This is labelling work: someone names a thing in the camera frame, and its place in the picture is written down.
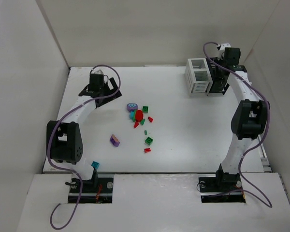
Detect green plate lego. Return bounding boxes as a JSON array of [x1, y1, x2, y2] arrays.
[[132, 112, 136, 122]]

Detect purple lego with pink face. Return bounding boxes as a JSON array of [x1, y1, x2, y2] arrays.
[[110, 134, 120, 147]]

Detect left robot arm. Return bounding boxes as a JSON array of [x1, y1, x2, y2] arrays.
[[46, 70, 122, 191]]

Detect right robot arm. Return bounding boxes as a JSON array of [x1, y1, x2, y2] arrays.
[[215, 43, 268, 192]]

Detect black slotted container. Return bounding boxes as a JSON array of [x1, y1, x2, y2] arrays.
[[206, 58, 230, 95]]

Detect purple round flower lego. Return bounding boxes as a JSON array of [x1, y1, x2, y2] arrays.
[[126, 103, 138, 112]]

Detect small teal lego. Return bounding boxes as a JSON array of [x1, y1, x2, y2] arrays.
[[130, 111, 134, 120]]

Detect green square lego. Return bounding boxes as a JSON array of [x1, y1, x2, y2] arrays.
[[145, 137, 153, 146], [142, 106, 149, 113]]

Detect large red lego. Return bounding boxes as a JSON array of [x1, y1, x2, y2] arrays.
[[135, 110, 144, 122]]

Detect white slotted container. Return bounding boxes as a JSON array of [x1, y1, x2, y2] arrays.
[[184, 58, 213, 96]]

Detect green square lego lower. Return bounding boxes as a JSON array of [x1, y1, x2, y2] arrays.
[[145, 137, 153, 146]]

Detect teal square lego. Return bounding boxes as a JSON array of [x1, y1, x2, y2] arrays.
[[91, 161, 100, 170]]

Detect red flat lego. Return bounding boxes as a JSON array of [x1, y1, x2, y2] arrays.
[[144, 148, 151, 153]]

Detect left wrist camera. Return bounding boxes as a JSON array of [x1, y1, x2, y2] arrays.
[[89, 69, 104, 75]]

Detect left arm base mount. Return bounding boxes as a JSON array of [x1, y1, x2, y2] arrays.
[[65, 177, 113, 204]]

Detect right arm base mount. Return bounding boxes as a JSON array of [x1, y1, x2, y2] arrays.
[[197, 176, 246, 203]]

